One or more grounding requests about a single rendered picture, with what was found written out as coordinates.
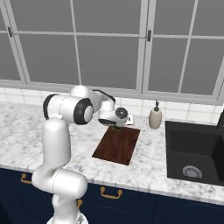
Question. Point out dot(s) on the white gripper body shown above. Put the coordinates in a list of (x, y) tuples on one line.
[(130, 118)]

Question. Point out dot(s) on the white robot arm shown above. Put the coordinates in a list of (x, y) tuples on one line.
[(55, 145)]

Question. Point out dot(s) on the dark wooden cutting board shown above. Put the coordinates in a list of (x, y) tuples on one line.
[(116, 145)]

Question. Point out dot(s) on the beige soap dispenser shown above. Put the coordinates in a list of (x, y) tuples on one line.
[(155, 118)]

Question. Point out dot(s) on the black sink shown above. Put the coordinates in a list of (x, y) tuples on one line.
[(194, 151)]

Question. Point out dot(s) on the grey framed window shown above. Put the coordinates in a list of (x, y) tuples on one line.
[(110, 43)]

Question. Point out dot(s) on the dark window latch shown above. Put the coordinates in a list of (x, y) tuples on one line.
[(10, 31), (148, 35)]

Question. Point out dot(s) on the navy cupboard front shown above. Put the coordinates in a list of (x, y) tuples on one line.
[(189, 213), (122, 207), (17, 198)]

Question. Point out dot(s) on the black tap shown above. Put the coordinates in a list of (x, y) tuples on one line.
[(221, 121)]

